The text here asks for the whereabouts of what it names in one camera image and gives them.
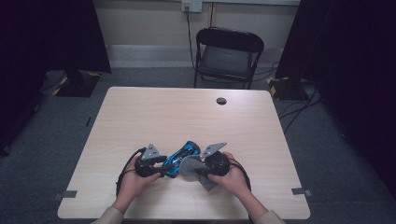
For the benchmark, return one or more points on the black stand base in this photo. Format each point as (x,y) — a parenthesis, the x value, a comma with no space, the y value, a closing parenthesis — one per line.
(286,88)
(77,85)

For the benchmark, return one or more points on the black folding chair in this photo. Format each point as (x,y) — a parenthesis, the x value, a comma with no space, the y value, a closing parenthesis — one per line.
(227,60)

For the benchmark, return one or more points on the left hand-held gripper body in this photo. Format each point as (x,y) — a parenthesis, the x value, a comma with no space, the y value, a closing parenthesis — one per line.
(146,168)

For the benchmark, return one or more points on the white wall socket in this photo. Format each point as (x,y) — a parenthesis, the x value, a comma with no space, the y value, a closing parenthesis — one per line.
(192,5)

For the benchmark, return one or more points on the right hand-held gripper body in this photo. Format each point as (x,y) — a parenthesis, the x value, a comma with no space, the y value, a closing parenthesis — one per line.
(216,163)

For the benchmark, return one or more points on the black curtain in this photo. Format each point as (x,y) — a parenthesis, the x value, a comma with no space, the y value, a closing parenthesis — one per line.
(351,62)
(46,46)

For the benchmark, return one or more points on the person's left hand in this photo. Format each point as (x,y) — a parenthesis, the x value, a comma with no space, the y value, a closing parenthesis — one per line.
(132,186)

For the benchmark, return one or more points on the person's right hand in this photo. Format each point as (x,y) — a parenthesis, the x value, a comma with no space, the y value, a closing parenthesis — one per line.
(233,183)

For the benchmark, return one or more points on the grey tape strip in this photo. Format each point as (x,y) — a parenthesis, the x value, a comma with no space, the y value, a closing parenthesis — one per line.
(301,191)
(67,194)

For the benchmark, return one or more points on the grey cloth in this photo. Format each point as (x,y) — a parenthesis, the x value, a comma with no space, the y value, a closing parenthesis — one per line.
(188,166)

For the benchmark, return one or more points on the blue and black toy car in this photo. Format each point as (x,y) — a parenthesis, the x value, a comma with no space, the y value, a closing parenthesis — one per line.
(182,155)

